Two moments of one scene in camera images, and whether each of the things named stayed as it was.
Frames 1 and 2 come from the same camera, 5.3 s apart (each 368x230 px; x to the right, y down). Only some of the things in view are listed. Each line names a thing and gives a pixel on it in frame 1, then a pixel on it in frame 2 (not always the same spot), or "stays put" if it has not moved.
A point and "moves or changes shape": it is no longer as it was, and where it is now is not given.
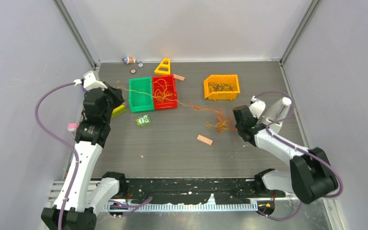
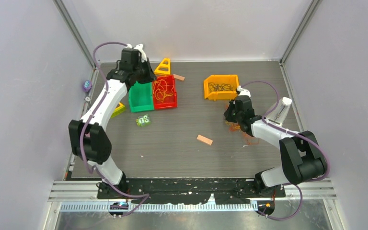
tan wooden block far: (178, 77) stays put
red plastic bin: (165, 95) stays put
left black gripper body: (108, 111) -> (143, 72)
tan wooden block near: (204, 140) stays put
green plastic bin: (140, 102) stays put
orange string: (226, 123) moves or changes shape
